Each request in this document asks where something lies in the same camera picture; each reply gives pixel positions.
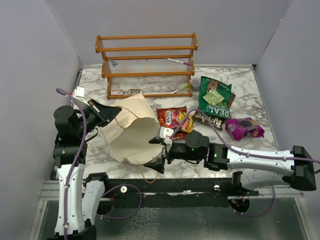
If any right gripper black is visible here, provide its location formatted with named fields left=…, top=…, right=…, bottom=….
left=144, top=141, right=203, bottom=172

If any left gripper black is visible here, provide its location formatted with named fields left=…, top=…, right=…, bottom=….
left=76, top=98, right=122, bottom=137

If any beige paper bag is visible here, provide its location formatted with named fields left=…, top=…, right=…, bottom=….
left=99, top=93, right=163, bottom=185

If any orange red snack bag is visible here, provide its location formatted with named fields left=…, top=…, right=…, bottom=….
left=156, top=106, right=193, bottom=141

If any yellow m&m candy bag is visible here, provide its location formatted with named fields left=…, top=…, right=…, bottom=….
left=185, top=114, right=194, bottom=133

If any brown kettle chips bag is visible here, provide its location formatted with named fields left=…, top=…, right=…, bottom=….
left=193, top=93, right=236, bottom=130

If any light green snack packet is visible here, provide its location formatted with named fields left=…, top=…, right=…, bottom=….
left=202, top=89, right=225, bottom=106

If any green real chips bag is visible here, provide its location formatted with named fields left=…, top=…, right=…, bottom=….
left=198, top=76, right=232, bottom=120

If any magenta candy bag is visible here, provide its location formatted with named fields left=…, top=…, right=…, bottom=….
left=225, top=117, right=265, bottom=141

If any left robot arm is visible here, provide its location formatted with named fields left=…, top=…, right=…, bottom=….
left=53, top=99, right=122, bottom=240

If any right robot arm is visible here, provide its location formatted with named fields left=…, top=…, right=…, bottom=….
left=144, top=130, right=317, bottom=196

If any small red white box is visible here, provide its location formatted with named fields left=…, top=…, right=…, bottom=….
left=111, top=89, right=124, bottom=96

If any wooden three-tier shelf rack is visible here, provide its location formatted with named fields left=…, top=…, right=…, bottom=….
left=94, top=32, right=198, bottom=100

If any green capped white marker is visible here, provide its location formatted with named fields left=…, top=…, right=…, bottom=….
left=170, top=84, right=189, bottom=94

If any small grey plastic cup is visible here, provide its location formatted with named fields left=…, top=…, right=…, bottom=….
left=191, top=78, right=201, bottom=92

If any pink capped white marker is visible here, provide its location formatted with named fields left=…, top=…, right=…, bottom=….
left=166, top=58, right=192, bottom=66

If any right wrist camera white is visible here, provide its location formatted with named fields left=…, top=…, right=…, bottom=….
left=155, top=126, right=174, bottom=146

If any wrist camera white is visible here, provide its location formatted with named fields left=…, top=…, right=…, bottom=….
left=155, top=126, right=174, bottom=146
left=69, top=86, right=89, bottom=108

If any metal handle bracket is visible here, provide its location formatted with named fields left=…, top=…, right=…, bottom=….
left=128, top=88, right=143, bottom=95

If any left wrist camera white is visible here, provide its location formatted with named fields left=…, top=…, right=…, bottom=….
left=69, top=86, right=89, bottom=108

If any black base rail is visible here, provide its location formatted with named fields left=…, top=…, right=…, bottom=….
left=92, top=172, right=261, bottom=210

